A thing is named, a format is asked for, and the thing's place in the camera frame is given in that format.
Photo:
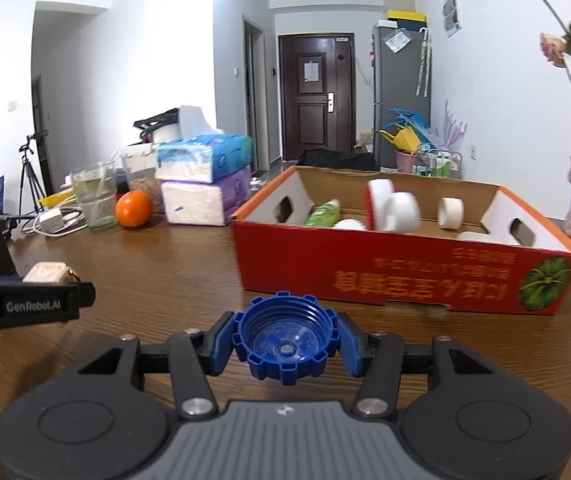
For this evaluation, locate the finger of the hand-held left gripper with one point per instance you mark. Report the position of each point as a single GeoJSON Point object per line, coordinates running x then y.
{"type": "Point", "coordinates": [86, 295]}

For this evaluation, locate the blue hangers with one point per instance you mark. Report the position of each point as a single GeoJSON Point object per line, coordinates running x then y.
{"type": "Point", "coordinates": [410, 119]}

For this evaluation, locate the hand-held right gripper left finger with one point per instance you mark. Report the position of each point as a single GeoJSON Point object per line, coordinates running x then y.
{"type": "Point", "coordinates": [220, 345]}

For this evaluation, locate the clear glass cup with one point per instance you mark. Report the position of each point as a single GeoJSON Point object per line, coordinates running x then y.
{"type": "Point", "coordinates": [95, 200]}

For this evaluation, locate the purple feather decoration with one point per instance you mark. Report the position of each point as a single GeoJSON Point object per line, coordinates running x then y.
{"type": "Point", "coordinates": [451, 130]}

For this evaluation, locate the blue bottle cap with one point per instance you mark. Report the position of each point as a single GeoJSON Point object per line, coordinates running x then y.
{"type": "Point", "coordinates": [285, 340]}

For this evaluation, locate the dark brown door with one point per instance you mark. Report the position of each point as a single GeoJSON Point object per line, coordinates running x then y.
{"type": "Point", "coordinates": [315, 110]}

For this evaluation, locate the white tape roll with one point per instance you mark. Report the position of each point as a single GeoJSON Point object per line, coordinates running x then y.
{"type": "Point", "coordinates": [450, 212]}

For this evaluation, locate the yellow and black box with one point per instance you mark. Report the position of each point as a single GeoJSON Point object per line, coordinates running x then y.
{"type": "Point", "coordinates": [405, 17]}

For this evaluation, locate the paper sheet on door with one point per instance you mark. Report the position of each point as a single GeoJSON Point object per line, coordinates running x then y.
{"type": "Point", "coordinates": [312, 71]}

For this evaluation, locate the red and white lint brush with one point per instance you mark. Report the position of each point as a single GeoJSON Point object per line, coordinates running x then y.
{"type": "Point", "coordinates": [395, 207]}

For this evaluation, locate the clear plastic food container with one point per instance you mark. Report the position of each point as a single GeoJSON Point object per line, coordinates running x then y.
{"type": "Point", "coordinates": [138, 165]}

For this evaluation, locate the clear plastic bag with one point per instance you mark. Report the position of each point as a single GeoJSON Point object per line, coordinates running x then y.
{"type": "Point", "coordinates": [397, 40]}

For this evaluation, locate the side room door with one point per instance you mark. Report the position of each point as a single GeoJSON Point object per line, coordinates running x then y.
{"type": "Point", "coordinates": [254, 95]}

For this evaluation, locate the yellow hangers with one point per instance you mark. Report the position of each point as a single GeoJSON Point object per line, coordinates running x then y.
{"type": "Point", "coordinates": [403, 140]}

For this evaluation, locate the pink bucket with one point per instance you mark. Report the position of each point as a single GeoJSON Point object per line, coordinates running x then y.
{"type": "Point", "coordinates": [407, 161]}

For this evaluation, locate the orange fruit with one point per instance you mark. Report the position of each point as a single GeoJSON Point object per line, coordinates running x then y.
{"type": "Point", "coordinates": [134, 209]}

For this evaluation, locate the white bottle cap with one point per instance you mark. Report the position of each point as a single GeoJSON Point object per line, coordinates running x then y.
{"type": "Point", "coordinates": [350, 225]}

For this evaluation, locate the wall poster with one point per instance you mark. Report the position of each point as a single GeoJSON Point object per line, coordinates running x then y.
{"type": "Point", "coordinates": [451, 12]}

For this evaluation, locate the grey fridge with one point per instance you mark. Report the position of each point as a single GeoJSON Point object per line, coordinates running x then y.
{"type": "Point", "coordinates": [395, 80]}

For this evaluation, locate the folded white umbrella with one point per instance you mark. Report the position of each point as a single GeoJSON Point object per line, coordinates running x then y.
{"type": "Point", "coordinates": [424, 60]}

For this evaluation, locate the green spray bottle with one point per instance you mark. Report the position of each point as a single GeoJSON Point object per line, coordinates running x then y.
{"type": "Point", "coordinates": [323, 214]}

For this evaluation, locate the yellow packet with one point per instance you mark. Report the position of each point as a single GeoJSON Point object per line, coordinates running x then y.
{"type": "Point", "coordinates": [57, 197]}

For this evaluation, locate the wall socket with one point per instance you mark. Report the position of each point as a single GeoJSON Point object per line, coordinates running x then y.
{"type": "Point", "coordinates": [474, 152]}

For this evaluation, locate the red cardboard box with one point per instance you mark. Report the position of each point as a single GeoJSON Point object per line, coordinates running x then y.
{"type": "Point", "coordinates": [390, 270]}

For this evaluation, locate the black tripod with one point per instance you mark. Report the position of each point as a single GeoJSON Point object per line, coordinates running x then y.
{"type": "Point", "coordinates": [29, 175]}

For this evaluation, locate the blue tissue pack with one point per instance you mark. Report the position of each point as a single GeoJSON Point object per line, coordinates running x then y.
{"type": "Point", "coordinates": [200, 157]}

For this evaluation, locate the purple tissue pack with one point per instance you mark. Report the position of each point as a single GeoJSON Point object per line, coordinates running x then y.
{"type": "Point", "coordinates": [200, 202]}

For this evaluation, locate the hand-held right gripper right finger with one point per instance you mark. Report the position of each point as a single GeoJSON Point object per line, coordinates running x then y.
{"type": "Point", "coordinates": [350, 347]}

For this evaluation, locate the dried pink roses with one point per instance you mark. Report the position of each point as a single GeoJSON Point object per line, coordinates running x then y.
{"type": "Point", "coordinates": [553, 45]}

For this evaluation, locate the beige plug charger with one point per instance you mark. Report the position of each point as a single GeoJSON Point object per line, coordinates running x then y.
{"type": "Point", "coordinates": [47, 272]}

